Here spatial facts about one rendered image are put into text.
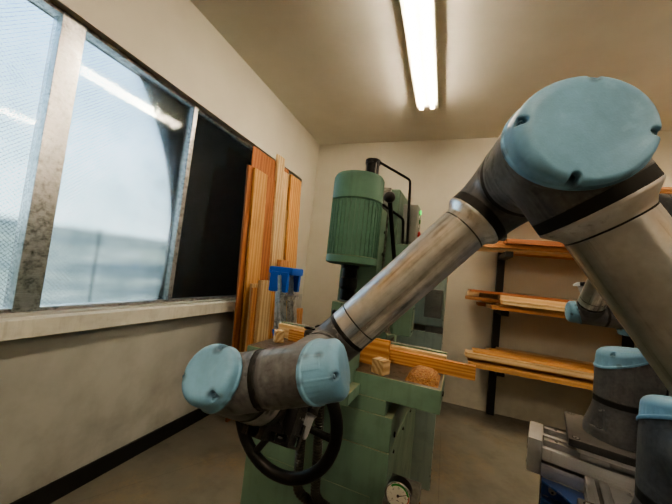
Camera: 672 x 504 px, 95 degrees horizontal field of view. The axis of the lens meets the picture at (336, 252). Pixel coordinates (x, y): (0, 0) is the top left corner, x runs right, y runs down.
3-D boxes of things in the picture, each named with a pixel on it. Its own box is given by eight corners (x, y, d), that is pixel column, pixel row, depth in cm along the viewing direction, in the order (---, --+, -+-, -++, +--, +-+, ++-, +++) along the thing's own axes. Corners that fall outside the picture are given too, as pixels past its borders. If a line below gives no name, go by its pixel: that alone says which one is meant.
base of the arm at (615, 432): (652, 438, 82) (654, 400, 82) (671, 464, 69) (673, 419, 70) (580, 418, 90) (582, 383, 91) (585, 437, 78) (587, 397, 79)
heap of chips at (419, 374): (404, 380, 82) (405, 369, 82) (411, 368, 93) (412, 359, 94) (437, 388, 79) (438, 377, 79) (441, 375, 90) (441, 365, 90)
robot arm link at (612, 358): (584, 386, 88) (586, 339, 89) (644, 398, 83) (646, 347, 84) (603, 401, 77) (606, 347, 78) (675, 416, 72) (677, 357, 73)
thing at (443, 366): (287, 340, 112) (289, 329, 112) (290, 339, 114) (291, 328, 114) (475, 381, 88) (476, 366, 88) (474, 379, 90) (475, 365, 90)
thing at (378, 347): (322, 353, 99) (325, 329, 100) (324, 353, 100) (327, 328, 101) (387, 368, 91) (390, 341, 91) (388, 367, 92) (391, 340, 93)
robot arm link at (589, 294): (623, 206, 78) (567, 331, 106) (681, 207, 74) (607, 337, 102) (609, 185, 86) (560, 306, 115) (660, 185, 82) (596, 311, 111)
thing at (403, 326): (385, 333, 115) (388, 300, 116) (389, 330, 121) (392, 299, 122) (410, 337, 111) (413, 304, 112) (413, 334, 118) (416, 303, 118)
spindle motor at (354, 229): (316, 261, 102) (327, 169, 104) (336, 264, 118) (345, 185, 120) (367, 266, 95) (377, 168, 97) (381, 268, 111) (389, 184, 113)
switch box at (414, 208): (400, 241, 128) (403, 203, 129) (404, 244, 137) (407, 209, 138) (415, 242, 126) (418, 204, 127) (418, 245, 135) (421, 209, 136)
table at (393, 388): (223, 370, 91) (225, 350, 91) (279, 350, 119) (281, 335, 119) (438, 433, 68) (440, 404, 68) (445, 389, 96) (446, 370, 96)
